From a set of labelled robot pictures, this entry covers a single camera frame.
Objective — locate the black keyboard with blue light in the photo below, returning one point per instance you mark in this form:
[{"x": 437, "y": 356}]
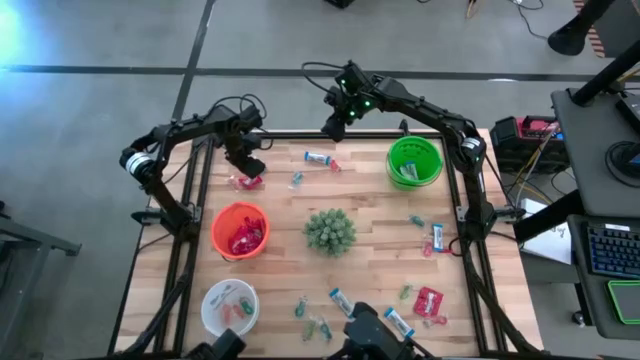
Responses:
[{"x": 612, "y": 250}]

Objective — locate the grey metal stand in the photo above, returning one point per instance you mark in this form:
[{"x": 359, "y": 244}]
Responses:
[{"x": 30, "y": 240}]

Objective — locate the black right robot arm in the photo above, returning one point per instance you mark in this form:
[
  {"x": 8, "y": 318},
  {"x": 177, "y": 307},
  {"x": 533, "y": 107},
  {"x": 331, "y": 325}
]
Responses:
[{"x": 425, "y": 111}]

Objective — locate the faux succulent in patterned pot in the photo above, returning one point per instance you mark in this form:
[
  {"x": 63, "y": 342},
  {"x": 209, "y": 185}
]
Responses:
[{"x": 330, "y": 233}]

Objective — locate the green wrapped hard candy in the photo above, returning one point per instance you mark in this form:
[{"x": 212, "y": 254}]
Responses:
[
  {"x": 309, "y": 329},
  {"x": 406, "y": 292}
]

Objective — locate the green plastic bucket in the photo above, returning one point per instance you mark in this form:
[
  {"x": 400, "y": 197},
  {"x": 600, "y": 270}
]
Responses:
[{"x": 415, "y": 150}]

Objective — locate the black side bracket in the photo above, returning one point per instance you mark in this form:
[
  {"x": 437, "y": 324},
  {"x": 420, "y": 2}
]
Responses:
[
  {"x": 145, "y": 217},
  {"x": 505, "y": 214}
]

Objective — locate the white plastic bowl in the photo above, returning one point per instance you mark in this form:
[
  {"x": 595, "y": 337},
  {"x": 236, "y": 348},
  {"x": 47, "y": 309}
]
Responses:
[{"x": 215, "y": 325}]

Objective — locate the teal hard candy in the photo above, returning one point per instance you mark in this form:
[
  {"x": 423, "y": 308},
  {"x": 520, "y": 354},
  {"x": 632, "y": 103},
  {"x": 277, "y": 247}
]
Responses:
[
  {"x": 246, "y": 306},
  {"x": 417, "y": 220},
  {"x": 300, "y": 308},
  {"x": 326, "y": 331},
  {"x": 297, "y": 180}
]

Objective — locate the black aluminium table frame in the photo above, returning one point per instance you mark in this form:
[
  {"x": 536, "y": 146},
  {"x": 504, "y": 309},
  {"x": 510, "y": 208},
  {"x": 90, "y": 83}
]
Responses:
[{"x": 300, "y": 135}]

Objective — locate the black pole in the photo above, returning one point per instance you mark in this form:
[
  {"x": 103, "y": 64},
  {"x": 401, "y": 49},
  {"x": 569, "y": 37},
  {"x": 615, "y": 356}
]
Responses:
[
  {"x": 605, "y": 75},
  {"x": 550, "y": 216}
]

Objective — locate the orange hard candy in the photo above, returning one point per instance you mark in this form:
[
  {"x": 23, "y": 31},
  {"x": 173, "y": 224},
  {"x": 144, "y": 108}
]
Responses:
[
  {"x": 227, "y": 314},
  {"x": 233, "y": 182}
]

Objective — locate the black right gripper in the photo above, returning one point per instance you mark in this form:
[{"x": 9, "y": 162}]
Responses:
[{"x": 350, "y": 102}]

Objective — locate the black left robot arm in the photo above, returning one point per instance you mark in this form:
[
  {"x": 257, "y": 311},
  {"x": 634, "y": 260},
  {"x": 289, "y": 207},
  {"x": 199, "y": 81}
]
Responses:
[{"x": 185, "y": 130}]

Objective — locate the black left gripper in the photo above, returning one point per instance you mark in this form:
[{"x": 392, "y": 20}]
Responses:
[{"x": 242, "y": 145}]

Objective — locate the black stand foot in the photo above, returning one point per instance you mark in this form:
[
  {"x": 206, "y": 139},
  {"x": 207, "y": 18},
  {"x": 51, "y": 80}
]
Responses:
[{"x": 570, "y": 37}]

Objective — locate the orange pumpkin face bucket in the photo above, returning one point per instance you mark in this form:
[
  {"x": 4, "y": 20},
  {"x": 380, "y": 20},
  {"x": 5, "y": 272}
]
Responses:
[{"x": 222, "y": 220}]

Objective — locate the grey desk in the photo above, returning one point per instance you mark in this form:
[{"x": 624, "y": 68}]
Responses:
[{"x": 585, "y": 165}]

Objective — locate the black pad with green edge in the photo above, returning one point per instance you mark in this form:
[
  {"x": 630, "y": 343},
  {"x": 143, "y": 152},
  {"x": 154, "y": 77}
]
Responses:
[{"x": 627, "y": 300}]

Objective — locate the red Skittles candy pack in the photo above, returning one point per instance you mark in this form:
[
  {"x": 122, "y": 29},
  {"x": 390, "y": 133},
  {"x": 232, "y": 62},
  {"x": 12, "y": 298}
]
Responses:
[
  {"x": 429, "y": 302},
  {"x": 251, "y": 183},
  {"x": 241, "y": 242},
  {"x": 255, "y": 245},
  {"x": 256, "y": 229}
]

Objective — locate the black desktop device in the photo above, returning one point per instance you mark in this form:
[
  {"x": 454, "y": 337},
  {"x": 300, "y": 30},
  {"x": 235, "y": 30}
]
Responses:
[{"x": 631, "y": 112}]

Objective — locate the red wrapped hard candy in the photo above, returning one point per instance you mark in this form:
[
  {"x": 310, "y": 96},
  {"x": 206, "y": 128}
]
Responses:
[
  {"x": 428, "y": 248},
  {"x": 335, "y": 165},
  {"x": 437, "y": 320}
]

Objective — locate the red and black device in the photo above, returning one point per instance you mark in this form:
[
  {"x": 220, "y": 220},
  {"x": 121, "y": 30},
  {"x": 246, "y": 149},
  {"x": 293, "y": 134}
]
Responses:
[{"x": 530, "y": 135}]

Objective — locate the white paper sheet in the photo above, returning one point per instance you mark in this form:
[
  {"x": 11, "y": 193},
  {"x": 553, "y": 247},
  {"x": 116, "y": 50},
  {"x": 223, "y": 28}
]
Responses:
[{"x": 550, "y": 245}]

